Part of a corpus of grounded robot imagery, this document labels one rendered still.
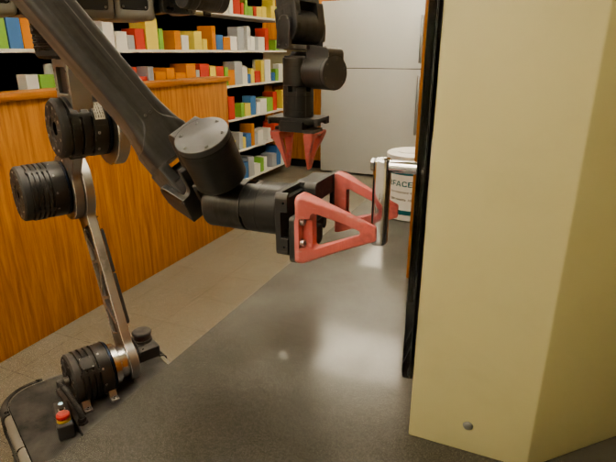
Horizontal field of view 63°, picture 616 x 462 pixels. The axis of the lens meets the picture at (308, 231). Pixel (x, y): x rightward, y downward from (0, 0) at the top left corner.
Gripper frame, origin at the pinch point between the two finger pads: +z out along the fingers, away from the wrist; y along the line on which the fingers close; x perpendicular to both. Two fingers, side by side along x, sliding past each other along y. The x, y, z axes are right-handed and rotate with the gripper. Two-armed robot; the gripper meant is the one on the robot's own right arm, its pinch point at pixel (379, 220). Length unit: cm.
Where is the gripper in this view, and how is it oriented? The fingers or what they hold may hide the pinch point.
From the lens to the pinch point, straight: 51.1
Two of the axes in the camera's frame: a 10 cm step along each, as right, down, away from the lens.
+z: 9.1, 1.3, -3.9
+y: 4.1, -3.1, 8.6
